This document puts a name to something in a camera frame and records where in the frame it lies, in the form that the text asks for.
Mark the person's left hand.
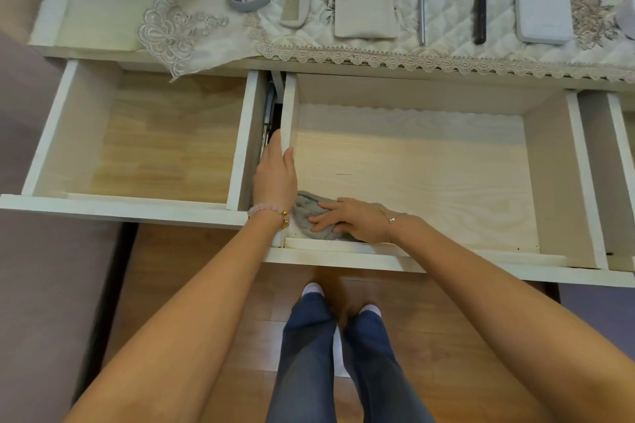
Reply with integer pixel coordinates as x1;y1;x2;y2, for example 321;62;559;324
251;129;298;220

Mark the person's right hand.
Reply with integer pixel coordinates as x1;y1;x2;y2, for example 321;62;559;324
308;197;398;244

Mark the grey knitted wiping cloth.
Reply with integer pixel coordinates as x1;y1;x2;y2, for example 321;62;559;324
292;190;358;243

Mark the wide white drawer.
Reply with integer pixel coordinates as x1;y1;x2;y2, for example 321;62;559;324
263;71;635;288

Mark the small white drawer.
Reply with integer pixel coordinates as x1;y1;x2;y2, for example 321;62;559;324
0;59;286;230
607;93;635;271

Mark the black lipstick tube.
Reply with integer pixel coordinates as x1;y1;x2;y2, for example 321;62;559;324
474;0;488;46

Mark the white power bank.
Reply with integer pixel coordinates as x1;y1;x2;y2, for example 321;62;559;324
514;0;574;46

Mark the white round compact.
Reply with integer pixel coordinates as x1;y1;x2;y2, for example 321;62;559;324
614;0;635;40

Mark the person's left forearm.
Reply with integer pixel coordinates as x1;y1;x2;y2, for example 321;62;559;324
64;211;288;423

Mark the person's right forearm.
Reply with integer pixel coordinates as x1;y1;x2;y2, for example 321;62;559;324
389;213;635;423

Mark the person's left leg in jeans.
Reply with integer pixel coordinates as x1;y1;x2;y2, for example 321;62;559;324
265;291;338;423

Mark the person's leg in jeans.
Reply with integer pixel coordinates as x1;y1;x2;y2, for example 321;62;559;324
265;291;338;423
342;311;435;423

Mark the person's right leg in jeans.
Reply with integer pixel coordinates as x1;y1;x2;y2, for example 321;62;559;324
342;311;435;423

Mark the cream dressing table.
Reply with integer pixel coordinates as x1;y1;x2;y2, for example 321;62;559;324
0;0;635;91

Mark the pink bead bracelet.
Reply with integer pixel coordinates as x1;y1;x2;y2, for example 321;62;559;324
247;203;291;230

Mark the thin silver chain bracelet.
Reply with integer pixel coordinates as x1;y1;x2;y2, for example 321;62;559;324
379;209;405;243

